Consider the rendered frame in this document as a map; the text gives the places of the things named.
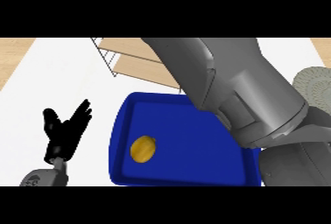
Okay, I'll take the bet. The blue rectangular tray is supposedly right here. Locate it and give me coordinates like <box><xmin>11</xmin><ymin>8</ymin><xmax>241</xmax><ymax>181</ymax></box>
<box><xmin>108</xmin><ymin>92</ymin><xmax>264</xmax><ymax>187</ymax></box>

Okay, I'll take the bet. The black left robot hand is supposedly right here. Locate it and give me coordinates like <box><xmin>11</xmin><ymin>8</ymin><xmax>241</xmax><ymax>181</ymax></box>
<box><xmin>42</xmin><ymin>99</ymin><xmax>94</xmax><ymax>164</ymax></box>

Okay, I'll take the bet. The wooden wire tiered shelf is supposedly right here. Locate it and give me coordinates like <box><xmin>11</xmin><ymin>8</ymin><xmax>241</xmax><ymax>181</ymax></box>
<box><xmin>89</xmin><ymin>38</ymin><xmax>184</xmax><ymax>95</ymax></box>

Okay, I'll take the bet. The grey-green round woven mat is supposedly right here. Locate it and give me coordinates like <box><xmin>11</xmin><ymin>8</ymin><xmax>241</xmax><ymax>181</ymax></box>
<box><xmin>293</xmin><ymin>66</ymin><xmax>331</xmax><ymax>111</ymax></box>

